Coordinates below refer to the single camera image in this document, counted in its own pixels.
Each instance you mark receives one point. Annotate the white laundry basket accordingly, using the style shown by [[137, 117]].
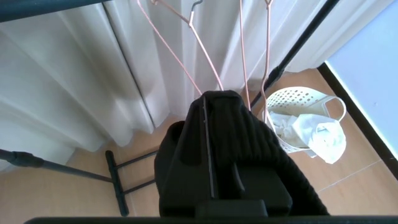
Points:
[[317, 101]]

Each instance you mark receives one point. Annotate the black clothes rack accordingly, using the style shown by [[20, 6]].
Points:
[[118, 186]]

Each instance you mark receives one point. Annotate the white garment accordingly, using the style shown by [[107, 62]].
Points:
[[326, 140]]

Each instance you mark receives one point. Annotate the pink clothes hanger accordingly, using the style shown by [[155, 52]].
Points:
[[245, 62], [173, 53]]

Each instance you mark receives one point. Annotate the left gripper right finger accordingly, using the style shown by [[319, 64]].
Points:
[[264, 186]]

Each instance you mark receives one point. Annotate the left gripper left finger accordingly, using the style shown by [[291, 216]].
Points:
[[192, 180]]

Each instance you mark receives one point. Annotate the black garment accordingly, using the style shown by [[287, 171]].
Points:
[[248, 133]]

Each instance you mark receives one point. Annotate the beige curtain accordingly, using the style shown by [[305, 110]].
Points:
[[77, 77]]

